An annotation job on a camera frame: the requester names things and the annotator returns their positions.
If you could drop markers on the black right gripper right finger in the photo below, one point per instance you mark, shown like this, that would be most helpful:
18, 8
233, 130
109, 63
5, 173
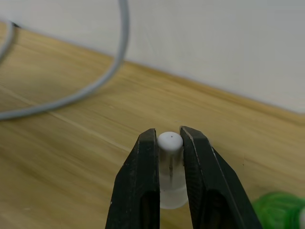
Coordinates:
209, 181

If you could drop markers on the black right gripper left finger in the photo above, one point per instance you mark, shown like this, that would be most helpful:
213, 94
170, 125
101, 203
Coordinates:
133, 181

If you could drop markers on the clear bottle with white cap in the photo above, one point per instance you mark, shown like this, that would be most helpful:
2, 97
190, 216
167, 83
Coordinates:
170, 152

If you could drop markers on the green mosquito repellent heater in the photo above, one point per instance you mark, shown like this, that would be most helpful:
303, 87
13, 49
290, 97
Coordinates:
278, 210

